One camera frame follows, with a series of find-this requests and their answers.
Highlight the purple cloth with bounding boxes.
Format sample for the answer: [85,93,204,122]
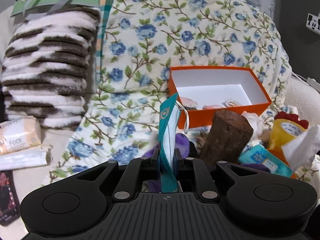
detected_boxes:
[142,133,198,193]

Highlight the teal packaged face mask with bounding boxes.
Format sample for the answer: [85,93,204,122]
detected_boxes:
[158,93,189,192]

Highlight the white fluffy plush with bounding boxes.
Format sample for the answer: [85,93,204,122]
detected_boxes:
[242,111,264,141]

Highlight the brown wooden block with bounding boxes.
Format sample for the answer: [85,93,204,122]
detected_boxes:
[199,109,253,166]

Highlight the blue tissue pack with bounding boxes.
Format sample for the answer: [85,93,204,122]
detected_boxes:
[238,145,293,177]

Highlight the orange cardboard box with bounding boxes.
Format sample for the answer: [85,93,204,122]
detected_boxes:
[168,66,271,128]

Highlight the yellow tape roll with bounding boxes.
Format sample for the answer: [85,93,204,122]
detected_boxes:
[268,119,306,150]

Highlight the white face mask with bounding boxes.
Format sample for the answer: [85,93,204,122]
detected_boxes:
[0,148,53,171]

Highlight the red knitted chicken toy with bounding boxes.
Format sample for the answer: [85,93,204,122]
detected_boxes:
[274,111,309,129]

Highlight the face tissue pack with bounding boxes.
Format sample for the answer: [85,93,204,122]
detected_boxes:
[1,116,42,155]

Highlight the white embossed sofa cover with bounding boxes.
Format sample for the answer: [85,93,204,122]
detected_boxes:
[285,76,320,126]

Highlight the blue floral quilt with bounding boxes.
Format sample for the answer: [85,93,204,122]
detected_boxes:
[44,0,292,185]

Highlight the brown white striped plush blanket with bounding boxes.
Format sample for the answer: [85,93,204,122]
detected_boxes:
[1,5,100,129]

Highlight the black smartphone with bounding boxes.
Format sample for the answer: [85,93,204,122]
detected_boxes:
[0,171,20,226]

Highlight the black white sticker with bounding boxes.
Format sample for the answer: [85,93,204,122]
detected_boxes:
[306,13,320,34]

